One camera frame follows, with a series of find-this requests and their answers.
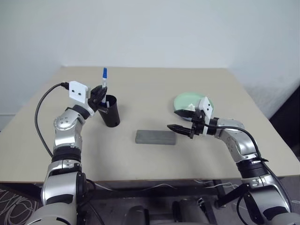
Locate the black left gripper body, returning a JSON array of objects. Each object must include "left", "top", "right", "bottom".
[{"left": 88, "top": 93, "right": 99, "bottom": 113}]

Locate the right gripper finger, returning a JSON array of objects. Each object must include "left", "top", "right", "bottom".
[
  {"left": 167, "top": 124, "right": 192, "bottom": 137},
  {"left": 174, "top": 109, "right": 195, "bottom": 121}
]

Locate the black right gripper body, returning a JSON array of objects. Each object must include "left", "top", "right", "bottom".
[{"left": 188, "top": 109, "right": 205, "bottom": 139}]

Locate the blue and white pen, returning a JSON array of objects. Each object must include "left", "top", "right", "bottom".
[{"left": 101, "top": 67, "right": 109, "bottom": 104}]

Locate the green plate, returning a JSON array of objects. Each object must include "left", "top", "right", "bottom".
[{"left": 173, "top": 92, "right": 214, "bottom": 118}]

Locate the grey glasses case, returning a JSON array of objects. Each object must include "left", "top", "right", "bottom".
[{"left": 135, "top": 129, "right": 177, "bottom": 146}]

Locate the black plastic cup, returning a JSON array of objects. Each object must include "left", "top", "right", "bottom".
[{"left": 97, "top": 94, "right": 121, "bottom": 128}]

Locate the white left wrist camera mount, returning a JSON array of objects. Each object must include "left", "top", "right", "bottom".
[{"left": 68, "top": 80, "right": 96, "bottom": 116}]

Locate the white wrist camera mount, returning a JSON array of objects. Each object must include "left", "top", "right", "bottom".
[
  {"left": 195, "top": 96, "right": 213, "bottom": 136},
  {"left": 68, "top": 80, "right": 96, "bottom": 116}
]

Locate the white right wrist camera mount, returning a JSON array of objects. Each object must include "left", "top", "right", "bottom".
[{"left": 195, "top": 96, "right": 213, "bottom": 136}]

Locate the thin white wire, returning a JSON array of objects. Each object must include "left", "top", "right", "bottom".
[{"left": 93, "top": 180, "right": 240, "bottom": 191}]

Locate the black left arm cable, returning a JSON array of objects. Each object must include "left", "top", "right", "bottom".
[{"left": 34, "top": 82, "right": 70, "bottom": 158}]

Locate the black metal table frame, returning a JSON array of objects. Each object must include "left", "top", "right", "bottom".
[{"left": 0, "top": 179, "right": 247, "bottom": 209}]

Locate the white wire tangle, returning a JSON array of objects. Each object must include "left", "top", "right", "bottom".
[{"left": 0, "top": 187, "right": 38, "bottom": 225}]

